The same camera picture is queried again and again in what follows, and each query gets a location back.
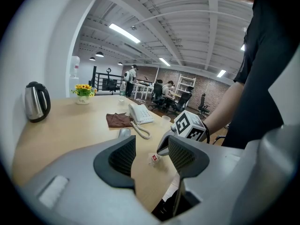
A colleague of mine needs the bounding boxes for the clear plastic cup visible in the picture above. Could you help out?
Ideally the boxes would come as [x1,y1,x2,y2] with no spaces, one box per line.
[161,115,172,129]

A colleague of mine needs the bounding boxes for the grey computer mouse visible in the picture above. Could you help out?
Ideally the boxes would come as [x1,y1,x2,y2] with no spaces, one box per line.
[117,127,132,139]

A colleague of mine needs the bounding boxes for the black office chair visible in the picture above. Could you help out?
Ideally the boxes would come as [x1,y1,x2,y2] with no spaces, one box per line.
[168,86,194,117]
[150,79,165,111]
[105,68,118,95]
[198,93,210,117]

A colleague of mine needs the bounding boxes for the white shelf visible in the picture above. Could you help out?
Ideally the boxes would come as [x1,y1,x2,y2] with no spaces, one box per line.
[174,74,197,98]

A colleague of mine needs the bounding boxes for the white table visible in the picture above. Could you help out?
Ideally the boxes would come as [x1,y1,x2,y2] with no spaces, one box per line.
[133,82,154,100]

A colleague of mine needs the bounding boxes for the white desk telephone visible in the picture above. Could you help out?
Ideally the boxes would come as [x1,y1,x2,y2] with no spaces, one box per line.
[127,103,155,125]

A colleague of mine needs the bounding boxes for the clear water bottle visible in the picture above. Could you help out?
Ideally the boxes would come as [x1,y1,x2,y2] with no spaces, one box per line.
[119,81,127,103]

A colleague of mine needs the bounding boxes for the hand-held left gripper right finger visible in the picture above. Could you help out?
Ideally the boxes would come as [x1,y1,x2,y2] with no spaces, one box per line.
[168,135,247,220]

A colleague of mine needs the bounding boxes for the white coiled phone cord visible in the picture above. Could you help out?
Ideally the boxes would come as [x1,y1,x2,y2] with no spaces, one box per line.
[130,120,152,140]

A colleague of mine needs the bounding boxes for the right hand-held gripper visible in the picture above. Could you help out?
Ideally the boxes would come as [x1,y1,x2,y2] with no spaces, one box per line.
[156,110,207,156]

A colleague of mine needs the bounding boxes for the small white red packet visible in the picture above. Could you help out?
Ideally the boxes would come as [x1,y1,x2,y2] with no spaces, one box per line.
[148,153,165,167]

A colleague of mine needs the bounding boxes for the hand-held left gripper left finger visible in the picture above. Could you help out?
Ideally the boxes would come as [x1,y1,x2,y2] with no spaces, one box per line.
[21,135,162,225]

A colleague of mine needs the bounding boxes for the potted yellow sunflowers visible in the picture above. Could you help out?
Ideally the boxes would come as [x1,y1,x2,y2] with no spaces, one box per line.
[71,84,97,105]

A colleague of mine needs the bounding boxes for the person's right forearm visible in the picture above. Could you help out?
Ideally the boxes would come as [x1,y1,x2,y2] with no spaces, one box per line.
[203,81,246,145]

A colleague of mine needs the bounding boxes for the black metal railing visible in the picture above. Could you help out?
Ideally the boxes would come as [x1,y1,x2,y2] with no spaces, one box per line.
[90,66,125,92]

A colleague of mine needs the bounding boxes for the person's black shirt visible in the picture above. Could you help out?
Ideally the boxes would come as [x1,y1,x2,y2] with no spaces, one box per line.
[221,0,300,150]

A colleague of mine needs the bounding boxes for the black armchair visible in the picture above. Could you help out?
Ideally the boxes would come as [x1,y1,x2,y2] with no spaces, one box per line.
[212,135,229,145]

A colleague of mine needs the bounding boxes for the brown cloth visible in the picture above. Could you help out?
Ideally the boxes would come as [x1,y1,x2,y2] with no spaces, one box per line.
[105,112,134,128]

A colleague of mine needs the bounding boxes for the large water jug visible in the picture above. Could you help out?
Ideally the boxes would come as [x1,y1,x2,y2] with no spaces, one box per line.
[70,55,81,78]

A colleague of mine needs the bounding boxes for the black cable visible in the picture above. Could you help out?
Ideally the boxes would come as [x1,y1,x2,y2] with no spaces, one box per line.
[203,122,211,144]

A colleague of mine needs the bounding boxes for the steel electric kettle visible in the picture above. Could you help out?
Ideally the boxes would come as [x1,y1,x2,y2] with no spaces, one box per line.
[24,81,52,123]

